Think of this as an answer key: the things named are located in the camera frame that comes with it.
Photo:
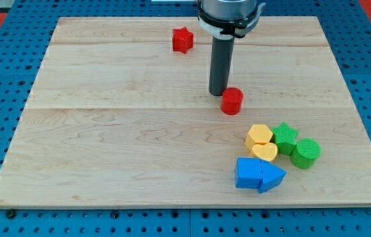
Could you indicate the wooden board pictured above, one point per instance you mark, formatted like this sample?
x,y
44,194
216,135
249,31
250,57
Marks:
x,y
116,119

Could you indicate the yellow heart block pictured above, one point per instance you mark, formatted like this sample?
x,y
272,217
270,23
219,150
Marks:
x,y
267,152

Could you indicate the red cylinder block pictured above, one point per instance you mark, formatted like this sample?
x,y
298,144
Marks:
x,y
231,102

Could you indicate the yellow hexagon block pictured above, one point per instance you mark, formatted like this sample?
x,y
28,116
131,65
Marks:
x,y
258,134

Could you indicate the green star block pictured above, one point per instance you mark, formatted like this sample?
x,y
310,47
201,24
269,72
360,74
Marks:
x,y
285,137

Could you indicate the green cylinder block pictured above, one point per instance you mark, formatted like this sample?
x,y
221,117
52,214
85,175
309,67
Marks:
x,y
305,153

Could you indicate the blue triangle block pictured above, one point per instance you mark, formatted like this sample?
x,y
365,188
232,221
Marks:
x,y
272,176

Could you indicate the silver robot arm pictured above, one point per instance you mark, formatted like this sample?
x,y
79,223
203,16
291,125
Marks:
x,y
225,21

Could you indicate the blue cube block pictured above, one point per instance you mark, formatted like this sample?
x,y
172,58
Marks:
x,y
248,173

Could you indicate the red star block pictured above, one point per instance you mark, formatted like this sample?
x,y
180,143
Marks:
x,y
182,40

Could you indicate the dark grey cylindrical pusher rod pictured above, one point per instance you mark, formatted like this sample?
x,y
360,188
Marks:
x,y
220,63

